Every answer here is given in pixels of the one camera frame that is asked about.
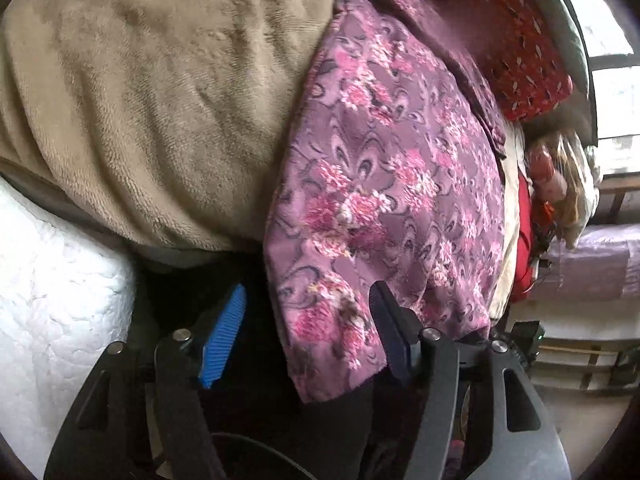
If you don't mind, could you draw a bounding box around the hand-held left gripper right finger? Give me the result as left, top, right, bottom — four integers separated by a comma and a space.
369, 280, 572, 480

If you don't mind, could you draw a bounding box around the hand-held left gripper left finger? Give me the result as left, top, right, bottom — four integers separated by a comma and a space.
45, 282, 249, 480

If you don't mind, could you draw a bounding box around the purple floral cloth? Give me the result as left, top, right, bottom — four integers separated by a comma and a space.
262, 0, 509, 404

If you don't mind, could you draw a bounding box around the dark cloth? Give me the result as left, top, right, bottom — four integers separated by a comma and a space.
134, 252, 381, 480

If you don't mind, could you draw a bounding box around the red garment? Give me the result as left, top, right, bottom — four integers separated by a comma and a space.
509, 170, 540, 304

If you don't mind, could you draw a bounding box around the lilac bed sheet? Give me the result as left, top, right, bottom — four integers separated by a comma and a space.
529, 224, 640, 302

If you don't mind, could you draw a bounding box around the cream cloth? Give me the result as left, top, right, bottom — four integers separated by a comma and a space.
491, 124, 525, 322

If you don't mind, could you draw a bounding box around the white quilted mattress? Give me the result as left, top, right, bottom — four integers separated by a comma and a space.
0, 175, 137, 479

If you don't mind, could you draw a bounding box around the beige fleece blanket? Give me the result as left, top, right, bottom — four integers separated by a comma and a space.
0, 0, 362, 267

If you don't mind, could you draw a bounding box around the window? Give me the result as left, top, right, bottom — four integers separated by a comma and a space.
554, 0, 640, 177

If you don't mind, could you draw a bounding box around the red patterned cloth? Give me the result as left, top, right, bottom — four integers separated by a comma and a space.
395, 0, 574, 122

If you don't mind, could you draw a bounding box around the grey cushion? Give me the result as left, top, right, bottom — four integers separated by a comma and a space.
515, 0, 599, 142

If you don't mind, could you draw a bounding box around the wooden frame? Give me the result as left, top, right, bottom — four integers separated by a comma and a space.
534, 334, 640, 392

